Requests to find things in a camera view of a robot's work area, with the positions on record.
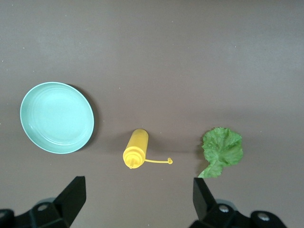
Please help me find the yellow mustard squeeze bottle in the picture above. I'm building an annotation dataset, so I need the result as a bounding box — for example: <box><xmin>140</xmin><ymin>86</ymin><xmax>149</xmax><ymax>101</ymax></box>
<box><xmin>122</xmin><ymin>129</ymin><xmax>173</xmax><ymax>170</ymax></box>

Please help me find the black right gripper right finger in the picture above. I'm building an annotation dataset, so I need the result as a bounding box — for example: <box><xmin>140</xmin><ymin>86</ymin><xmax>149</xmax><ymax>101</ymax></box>
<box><xmin>190</xmin><ymin>177</ymin><xmax>288</xmax><ymax>228</ymax></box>

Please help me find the mint green plate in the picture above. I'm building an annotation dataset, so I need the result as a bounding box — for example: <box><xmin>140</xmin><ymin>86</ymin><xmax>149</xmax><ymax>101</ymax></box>
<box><xmin>19</xmin><ymin>82</ymin><xmax>95</xmax><ymax>154</ymax></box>

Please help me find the green lettuce leaf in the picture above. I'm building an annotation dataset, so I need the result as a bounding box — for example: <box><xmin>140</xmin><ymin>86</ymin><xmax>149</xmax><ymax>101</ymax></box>
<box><xmin>198</xmin><ymin>127</ymin><xmax>244</xmax><ymax>179</ymax></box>

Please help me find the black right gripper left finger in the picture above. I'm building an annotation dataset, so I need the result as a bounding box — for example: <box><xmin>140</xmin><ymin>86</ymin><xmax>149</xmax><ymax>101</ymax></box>
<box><xmin>0</xmin><ymin>175</ymin><xmax>87</xmax><ymax>228</ymax></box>

